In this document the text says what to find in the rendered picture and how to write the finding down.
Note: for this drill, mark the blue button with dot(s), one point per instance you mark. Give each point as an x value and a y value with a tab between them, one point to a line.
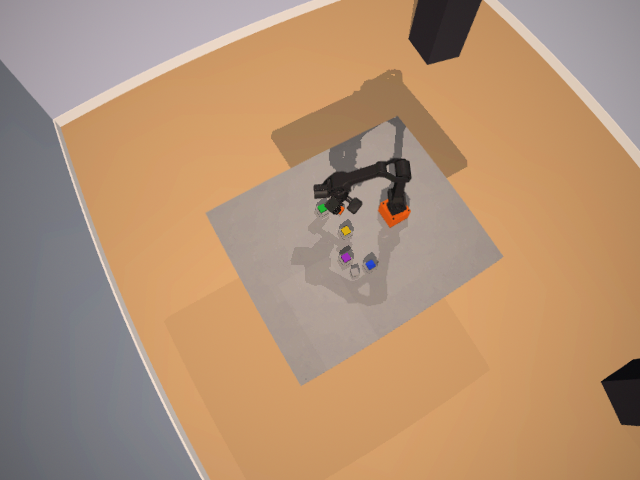
370	266

